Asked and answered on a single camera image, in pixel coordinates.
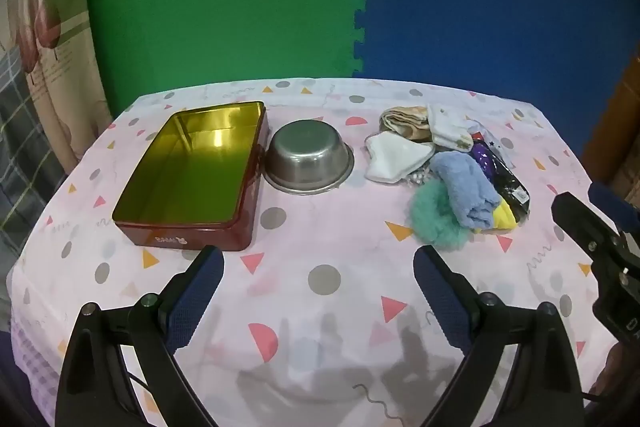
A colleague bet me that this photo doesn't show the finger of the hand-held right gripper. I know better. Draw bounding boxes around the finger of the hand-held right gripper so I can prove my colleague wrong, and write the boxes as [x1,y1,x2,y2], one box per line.
[551,191,623,260]
[587,180,640,235]

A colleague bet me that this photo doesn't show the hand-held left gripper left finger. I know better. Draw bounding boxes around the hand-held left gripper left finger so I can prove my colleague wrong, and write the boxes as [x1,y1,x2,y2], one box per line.
[56,245,224,427]

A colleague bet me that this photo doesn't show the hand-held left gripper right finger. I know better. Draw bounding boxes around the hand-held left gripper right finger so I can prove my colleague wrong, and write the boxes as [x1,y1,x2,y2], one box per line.
[413,245,586,427]

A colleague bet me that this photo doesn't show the green fluffy scrunchie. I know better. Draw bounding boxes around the green fluffy scrunchie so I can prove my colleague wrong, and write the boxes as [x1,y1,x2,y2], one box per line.
[408,183,469,252]

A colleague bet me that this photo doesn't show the light blue cloth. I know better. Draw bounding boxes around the light blue cloth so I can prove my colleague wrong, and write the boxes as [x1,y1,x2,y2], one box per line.
[429,152,501,231]

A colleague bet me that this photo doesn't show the red tin box gold interior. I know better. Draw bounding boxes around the red tin box gold interior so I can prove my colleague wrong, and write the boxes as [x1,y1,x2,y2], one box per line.
[111,101,271,253]

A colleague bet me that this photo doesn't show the red white patterned cloth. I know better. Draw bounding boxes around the red white patterned cloth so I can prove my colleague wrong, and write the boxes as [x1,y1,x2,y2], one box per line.
[467,119,516,168]

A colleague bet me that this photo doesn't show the white cloth pad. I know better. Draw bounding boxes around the white cloth pad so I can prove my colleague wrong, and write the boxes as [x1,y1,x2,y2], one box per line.
[364,131,436,184]

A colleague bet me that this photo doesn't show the white sock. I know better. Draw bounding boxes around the white sock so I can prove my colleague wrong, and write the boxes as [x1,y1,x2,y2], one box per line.
[426,104,474,152]

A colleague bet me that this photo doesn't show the orange dotted towel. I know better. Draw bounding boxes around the orange dotted towel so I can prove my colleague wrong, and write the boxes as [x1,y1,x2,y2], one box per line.
[378,106,434,142]

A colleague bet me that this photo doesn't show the cardboard box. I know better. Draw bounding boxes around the cardboard box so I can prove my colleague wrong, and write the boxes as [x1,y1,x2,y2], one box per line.
[581,53,640,198]

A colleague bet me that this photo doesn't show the pink patterned tablecloth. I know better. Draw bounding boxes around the pink patterned tablecloth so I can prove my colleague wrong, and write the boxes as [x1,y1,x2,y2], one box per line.
[9,77,602,427]

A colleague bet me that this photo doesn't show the stainless steel bowl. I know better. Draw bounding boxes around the stainless steel bowl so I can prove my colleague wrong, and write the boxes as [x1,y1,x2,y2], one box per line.
[263,119,356,195]

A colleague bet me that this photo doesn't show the plaid cloth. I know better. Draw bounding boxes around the plaid cloth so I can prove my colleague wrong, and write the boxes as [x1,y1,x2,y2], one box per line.
[0,41,71,260]

